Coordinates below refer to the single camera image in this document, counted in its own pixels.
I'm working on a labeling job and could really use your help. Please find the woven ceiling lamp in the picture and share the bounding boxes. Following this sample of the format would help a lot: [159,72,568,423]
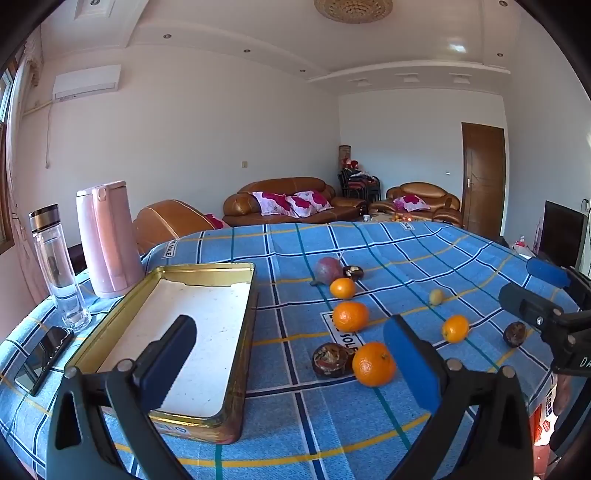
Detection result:
[314,0,394,24]

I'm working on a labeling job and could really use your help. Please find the coffee table with items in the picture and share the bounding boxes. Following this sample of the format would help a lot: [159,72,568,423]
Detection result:
[360,211,432,223]

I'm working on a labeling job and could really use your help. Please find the brown leather three-seat sofa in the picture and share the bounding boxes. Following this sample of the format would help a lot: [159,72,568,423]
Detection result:
[222,177,367,227]

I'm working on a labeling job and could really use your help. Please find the floral pillow left on sofa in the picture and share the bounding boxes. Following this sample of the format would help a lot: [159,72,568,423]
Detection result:
[252,191,297,218]

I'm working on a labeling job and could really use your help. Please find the white wall air conditioner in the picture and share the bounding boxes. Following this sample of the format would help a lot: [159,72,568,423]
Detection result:
[51,64,121,102]

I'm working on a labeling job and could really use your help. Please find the brown wooden door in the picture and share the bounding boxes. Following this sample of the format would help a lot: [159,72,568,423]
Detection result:
[462,122,506,240]

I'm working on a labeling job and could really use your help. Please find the right hand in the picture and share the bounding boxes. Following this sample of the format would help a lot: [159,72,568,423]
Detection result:
[553,374,571,417]

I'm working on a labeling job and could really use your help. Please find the gold metal tin tray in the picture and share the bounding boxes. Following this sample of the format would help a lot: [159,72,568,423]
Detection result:
[68,262,257,444]

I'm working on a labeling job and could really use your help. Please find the stacked dark chairs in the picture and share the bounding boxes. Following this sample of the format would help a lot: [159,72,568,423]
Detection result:
[338,158,382,203]

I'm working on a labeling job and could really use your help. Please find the blue plaid tablecloth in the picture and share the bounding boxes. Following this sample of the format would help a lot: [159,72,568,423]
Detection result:
[0,220,583,480]

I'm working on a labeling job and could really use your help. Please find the large front mandarin orange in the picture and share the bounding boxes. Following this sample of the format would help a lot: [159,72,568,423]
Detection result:
[352,342,397,388]

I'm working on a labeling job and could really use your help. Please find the pink curtain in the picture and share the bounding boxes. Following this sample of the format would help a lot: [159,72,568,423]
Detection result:
[3,27,51,305]

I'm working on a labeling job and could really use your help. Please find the brown leather armchair right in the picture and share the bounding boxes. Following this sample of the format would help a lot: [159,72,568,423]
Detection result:
[369,182,464,227]

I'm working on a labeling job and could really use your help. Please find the floral pillow on sofa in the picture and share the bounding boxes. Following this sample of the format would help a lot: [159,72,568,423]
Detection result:
[252,191,297,218]
[286,190,332,218]

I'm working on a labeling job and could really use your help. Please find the red pillow on near armchair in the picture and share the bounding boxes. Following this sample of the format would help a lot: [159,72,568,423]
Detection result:
[204,213,229,230]

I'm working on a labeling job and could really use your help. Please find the pink electric kettle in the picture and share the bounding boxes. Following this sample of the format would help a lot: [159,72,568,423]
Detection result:
[76,181,144,298]

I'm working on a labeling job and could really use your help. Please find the brown leather armchair near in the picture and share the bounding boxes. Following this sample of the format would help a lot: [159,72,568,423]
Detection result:
[132,199,216,254]

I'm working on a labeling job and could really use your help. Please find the floral pillow on armchair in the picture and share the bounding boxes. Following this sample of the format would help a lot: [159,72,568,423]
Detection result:
[393,194,431,213]

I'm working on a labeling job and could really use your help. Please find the window with frame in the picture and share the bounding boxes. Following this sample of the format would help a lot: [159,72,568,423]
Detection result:
[0,59,18,254]

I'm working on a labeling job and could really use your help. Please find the purple passion fruit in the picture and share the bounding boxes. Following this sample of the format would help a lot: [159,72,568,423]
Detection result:
[311,257,344,286]

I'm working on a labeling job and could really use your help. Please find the black television screen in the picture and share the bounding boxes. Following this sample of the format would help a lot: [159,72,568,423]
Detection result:
[538,201,588,268]

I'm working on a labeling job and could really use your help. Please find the dark stool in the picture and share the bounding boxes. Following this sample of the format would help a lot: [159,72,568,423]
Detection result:
[67,244,87,275]

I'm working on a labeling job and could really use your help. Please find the clear glass water bottle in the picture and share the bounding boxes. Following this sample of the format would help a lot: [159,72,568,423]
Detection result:
[29,204,91,332]

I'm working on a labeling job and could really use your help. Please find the small smooth orange kumquat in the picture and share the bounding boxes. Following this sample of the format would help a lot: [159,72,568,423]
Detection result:
[329,277,356,300]

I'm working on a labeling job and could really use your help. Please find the black smartphone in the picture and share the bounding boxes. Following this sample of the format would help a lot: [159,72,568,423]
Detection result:
[14,326,74,396]

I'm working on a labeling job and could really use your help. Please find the brown leather armchair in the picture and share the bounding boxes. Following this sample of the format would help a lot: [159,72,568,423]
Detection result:
[369,182,464,227]
[132,199,216,254]

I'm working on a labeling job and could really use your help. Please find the floral pillow right on sofa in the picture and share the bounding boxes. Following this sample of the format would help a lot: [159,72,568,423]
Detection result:
[286,190,332,218]

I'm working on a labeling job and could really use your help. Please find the small yellow-green fruit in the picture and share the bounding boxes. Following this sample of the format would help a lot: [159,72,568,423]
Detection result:
[429,289,446,306]

